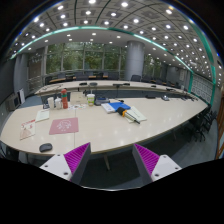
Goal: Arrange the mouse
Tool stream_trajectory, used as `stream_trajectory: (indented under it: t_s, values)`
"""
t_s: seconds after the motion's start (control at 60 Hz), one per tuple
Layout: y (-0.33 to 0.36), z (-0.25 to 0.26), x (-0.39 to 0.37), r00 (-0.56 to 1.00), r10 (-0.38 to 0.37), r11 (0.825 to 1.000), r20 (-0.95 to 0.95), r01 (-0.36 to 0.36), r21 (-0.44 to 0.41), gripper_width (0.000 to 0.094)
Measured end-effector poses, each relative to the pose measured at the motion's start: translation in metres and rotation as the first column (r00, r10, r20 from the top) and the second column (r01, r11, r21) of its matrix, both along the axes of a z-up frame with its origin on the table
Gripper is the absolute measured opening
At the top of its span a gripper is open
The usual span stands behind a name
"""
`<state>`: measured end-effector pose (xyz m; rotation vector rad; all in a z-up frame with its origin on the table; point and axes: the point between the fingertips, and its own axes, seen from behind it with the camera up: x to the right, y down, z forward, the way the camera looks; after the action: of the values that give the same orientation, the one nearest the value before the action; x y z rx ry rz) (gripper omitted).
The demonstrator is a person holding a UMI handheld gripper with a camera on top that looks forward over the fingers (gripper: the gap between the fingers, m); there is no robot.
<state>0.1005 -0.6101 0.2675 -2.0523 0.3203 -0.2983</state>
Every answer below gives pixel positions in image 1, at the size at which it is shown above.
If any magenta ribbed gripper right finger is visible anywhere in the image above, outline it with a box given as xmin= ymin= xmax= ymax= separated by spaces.
xmin=132 ymin=144 xmax=181 ymax=185

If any white notebook stack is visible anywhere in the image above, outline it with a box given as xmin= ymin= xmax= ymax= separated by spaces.
xmin=128 ymin=106 xmax=146 ymax=122

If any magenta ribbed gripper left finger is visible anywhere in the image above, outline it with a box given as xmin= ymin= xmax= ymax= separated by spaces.
xmin=41 ymin=143 xmax=91 ymax=185

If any grey round pillar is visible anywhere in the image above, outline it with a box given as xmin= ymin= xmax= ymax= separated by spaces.
xmin=124 ymin=41 xmax=145 ymax=80

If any white green lidded cup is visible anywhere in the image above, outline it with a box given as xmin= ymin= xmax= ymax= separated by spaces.
xmin=87 ymin=94 xmax=95 ymax=106

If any red orange thermos bottle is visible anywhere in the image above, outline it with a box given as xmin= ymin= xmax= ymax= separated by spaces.
xmin=61 ymin=89 xmax=68 ymax=109

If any black office chair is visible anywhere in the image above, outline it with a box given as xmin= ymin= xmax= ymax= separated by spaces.
xmin=188 ymin=111 xmax=217 ymax=141

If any pink mouse pad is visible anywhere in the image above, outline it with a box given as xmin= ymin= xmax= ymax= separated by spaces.
xmin=49 ymin=118 xmax=79 ymax=135

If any white plastic container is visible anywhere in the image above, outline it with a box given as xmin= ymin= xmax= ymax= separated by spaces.
xmin=55 ymin=98 xmax=62 ymax=109

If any white paper cup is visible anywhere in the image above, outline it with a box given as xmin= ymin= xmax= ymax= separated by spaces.
xmin=47 ymin=97 xmax=54 ymax=109

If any red illustrated booklet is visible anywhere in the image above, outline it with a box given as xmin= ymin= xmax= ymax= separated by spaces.
xmin=20 ymin=120 xmax=35 ymax=140

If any black computer mouse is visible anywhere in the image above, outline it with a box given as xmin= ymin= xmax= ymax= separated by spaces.
xmin=39 ymin=143 xmax=52 ymax=153

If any white paper sheet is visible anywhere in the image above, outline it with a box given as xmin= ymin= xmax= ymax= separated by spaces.
xmin=36 ymin=110 xmax=49 ymax=122

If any blue folder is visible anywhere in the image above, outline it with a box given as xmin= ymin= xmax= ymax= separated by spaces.
xmin=109 ymin=102 xmax=131 ymax=112

